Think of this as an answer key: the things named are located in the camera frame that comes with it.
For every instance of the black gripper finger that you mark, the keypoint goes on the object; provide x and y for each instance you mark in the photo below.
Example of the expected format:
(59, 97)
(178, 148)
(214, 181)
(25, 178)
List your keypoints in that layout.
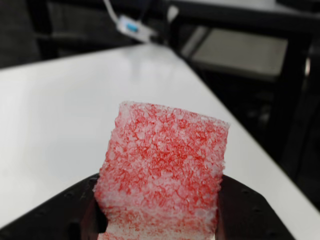
(245, 212)
(62, 212)

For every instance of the red foam cube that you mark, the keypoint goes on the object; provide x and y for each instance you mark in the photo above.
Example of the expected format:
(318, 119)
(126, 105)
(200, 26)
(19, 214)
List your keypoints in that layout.
(165, 170)

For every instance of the grey flat panel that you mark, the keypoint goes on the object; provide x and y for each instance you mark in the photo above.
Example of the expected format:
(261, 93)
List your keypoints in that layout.
(237, 50)

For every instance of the white adapter with blue port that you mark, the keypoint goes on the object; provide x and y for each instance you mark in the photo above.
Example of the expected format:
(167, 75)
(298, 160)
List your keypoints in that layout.
(133, 27)

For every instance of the black desk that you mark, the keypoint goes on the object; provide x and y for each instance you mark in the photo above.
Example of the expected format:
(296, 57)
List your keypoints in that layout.
(237, 6)

